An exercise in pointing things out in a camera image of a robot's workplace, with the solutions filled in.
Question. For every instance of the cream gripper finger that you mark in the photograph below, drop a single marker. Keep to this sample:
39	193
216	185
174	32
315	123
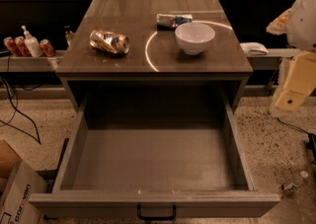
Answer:
278	25
299	83

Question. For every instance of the crushed orange soda can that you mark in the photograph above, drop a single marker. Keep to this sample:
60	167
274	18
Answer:
109	42

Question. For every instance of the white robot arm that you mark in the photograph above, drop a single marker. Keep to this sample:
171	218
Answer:
299	25

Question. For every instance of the open grey top drawer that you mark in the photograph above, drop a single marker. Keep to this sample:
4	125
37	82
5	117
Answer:
156	147

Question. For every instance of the red soda can right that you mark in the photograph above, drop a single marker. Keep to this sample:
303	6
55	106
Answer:
47	47

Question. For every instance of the red soda can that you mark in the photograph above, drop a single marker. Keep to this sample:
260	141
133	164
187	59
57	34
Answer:
11	46
20	43
47	47

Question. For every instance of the red soda can middle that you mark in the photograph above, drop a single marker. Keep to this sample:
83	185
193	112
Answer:
20	43

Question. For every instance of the red soda can left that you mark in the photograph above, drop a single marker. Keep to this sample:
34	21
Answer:
11	46

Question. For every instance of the folded white cloth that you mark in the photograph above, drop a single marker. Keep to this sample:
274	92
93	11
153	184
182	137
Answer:
254	48

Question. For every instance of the white ceramic bowl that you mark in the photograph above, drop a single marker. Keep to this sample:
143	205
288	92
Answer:
193	38

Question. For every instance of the clear plastic bottle on floor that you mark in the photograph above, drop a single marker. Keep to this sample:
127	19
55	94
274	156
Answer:
295	182

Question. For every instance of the grey wooden cabinet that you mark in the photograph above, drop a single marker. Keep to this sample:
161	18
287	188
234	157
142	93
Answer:
153	53

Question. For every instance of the small dark glass bottle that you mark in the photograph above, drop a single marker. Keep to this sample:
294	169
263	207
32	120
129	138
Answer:
68	34

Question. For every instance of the white pump soap bottle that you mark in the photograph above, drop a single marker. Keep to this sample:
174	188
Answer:
32	43

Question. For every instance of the cardboard box with print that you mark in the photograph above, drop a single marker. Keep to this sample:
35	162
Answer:
18	182

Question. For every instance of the black drawer handle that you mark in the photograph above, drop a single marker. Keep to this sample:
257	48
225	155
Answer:
149	214

